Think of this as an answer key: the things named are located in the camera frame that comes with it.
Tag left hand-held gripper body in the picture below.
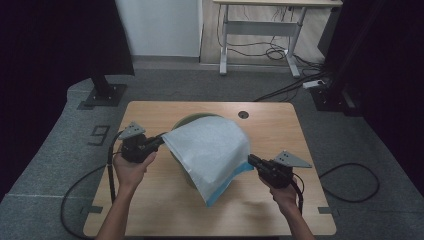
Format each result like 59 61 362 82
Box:
117 121 158 164

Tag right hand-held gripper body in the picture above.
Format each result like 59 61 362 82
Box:
258 150 313 190

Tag green plastic bin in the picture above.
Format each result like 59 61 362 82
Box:
170 112 224 192

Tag white bag with blue edge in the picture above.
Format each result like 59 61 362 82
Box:
161 115 255 208

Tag person's left hand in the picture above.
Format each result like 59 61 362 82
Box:
112 150 158 196

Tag person's right hand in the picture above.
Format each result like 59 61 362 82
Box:
259 175 298 216

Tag black stand base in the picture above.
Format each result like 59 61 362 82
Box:
83 73 129 108

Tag black stand with square base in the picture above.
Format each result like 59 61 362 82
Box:
309 79 364 117

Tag white power strip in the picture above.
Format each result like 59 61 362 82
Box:
302 79 326 90

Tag black curtain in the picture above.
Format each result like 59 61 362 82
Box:
0 0 136 202
318 0 424 196

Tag white desk with metal legs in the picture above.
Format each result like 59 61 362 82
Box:
212 0 344 79

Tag right hand-held gripper black cable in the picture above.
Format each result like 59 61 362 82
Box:
289 172 305 215

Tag hand-held gripper black cable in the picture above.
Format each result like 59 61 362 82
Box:
60 130 125 240
289 172 305 215

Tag left hand-held gripper black cable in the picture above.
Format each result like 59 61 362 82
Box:
60 130 125 240

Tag black power strip cables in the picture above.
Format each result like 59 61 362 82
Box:
253 70 331 103

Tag black cable loop on floor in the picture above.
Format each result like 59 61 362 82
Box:
318 162 381 204

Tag tangle of black desk cables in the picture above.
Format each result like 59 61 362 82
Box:
216 4 326 68

